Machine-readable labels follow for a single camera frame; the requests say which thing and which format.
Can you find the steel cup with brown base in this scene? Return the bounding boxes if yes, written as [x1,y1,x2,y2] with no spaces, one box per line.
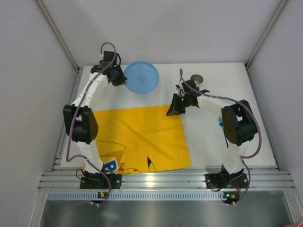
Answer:
[191,74,204,87]

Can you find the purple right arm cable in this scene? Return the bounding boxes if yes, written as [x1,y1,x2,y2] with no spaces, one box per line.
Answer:
[178,68,263,204]

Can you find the perforated metal cable tray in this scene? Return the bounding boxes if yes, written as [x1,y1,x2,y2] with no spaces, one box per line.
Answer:
[47,191,237,201]

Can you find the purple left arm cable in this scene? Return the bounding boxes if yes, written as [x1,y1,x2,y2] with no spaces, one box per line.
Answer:
[65,42,119,206]

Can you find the light blue plastic plate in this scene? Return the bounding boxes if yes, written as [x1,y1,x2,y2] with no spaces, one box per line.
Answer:
[124,61,159,94]

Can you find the blue metal fork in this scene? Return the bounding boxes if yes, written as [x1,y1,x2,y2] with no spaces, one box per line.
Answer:
[218,116,229,148]

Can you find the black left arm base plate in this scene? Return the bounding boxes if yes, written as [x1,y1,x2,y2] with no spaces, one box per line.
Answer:
[80,172,122,189]

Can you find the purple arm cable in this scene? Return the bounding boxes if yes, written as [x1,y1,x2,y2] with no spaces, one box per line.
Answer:
[65,42,119,206]
[178,68,263,204]

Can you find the yellow printed cloth mat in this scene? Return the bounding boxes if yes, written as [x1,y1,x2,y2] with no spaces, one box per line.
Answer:
[94,105,192,175]

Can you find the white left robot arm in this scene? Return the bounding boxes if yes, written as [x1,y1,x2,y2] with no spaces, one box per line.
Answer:
[63,50,126,178]

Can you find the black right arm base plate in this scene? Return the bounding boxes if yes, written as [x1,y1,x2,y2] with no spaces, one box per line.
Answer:
[205,173,249,189]

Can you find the aluminium table edge rail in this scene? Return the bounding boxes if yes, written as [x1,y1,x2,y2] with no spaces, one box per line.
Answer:
[38,167,295,191]

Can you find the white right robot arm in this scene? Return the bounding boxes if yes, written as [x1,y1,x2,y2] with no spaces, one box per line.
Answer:
[166,79,262,188]

